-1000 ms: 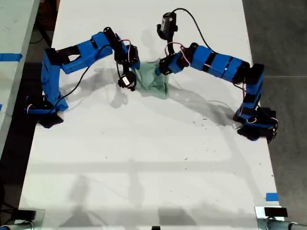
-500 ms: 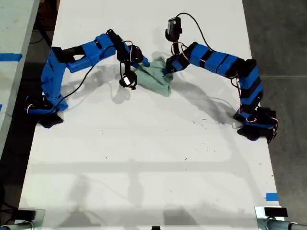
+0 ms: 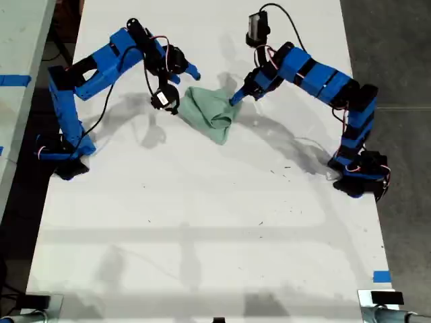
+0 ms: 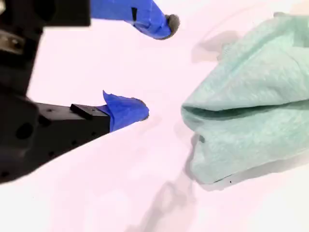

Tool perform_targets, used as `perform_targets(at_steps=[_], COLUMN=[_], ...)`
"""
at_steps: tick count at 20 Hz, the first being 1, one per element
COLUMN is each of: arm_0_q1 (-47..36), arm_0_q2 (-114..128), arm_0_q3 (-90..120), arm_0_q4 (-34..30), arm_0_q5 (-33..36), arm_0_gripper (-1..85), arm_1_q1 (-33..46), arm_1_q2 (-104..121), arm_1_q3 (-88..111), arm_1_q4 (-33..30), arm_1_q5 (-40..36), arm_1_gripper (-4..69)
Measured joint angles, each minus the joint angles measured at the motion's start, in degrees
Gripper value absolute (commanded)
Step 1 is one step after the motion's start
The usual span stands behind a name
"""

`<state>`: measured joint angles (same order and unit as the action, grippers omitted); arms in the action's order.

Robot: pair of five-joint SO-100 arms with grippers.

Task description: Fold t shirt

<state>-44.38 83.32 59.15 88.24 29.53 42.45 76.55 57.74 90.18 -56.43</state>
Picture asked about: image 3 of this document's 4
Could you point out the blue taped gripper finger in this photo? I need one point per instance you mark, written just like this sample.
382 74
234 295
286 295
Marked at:
239 97
174 78
261 94
192 70

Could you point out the pale green T-shirt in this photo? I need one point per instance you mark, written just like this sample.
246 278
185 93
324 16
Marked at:
208 111

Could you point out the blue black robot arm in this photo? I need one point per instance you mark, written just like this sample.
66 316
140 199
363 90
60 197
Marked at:
357 111
65 111

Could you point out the white side table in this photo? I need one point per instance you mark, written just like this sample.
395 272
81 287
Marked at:
20 40

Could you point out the long blue tape strip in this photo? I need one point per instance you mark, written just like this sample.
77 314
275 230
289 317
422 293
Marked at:
15 80

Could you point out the short blue tape strip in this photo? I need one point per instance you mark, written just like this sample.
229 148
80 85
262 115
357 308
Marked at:
382 276

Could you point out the small black clamp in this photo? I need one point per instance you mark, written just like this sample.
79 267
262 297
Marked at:
219 320

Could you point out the small black box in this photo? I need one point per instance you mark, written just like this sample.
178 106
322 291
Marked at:
37 301
387 297

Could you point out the grey pipe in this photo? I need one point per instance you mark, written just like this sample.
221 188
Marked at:
397 317
20 318

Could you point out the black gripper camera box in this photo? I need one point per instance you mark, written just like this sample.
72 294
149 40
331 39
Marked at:
257 28
164 99

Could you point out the shiny metal bracket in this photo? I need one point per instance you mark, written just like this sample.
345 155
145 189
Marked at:
56 307
365 303

